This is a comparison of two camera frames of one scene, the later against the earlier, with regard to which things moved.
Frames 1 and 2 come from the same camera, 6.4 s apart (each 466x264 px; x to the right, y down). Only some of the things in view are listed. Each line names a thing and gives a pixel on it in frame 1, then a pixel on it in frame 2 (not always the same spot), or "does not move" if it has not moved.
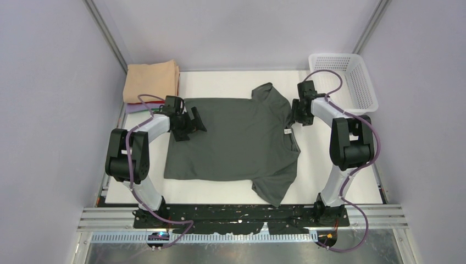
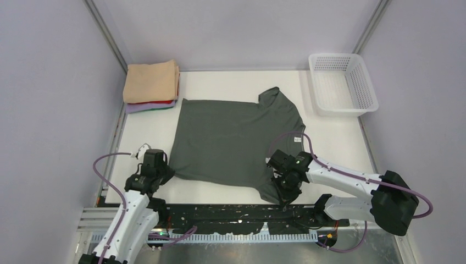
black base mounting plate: [217, 219] does not move
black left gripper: [187, 124] -> [164, 174]
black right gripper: [301, 111] -> [286, 185]
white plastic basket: [356, 93] does not move
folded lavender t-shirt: [132, 108] does not move
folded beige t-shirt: [159, 80] does not move
